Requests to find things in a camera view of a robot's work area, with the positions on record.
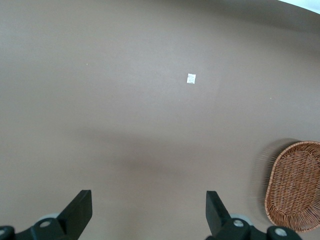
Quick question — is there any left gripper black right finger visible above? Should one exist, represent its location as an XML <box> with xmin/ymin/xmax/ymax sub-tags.
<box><xmin>205</xmin><ymin>190</ymin><xmax>304</xmax><ymax>240</ymax></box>

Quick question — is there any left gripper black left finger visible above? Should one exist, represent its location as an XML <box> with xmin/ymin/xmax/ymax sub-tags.
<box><xmin>0</xmin><ymin>189</ymin><xmax>94</xmax><ymax>240</ymax></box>

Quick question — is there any brown table cover sheet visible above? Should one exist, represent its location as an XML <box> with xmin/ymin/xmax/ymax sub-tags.
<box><xmin>0</xmin><ymin>0</ymin><xmax>320</xmax><ymax>240</ymax></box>

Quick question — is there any brown oval wicker basket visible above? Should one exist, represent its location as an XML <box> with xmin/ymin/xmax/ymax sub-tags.
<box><xmin>264</xmin><ymin>140</ymin><xmax>320</xmax><ymax>234</ymax></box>

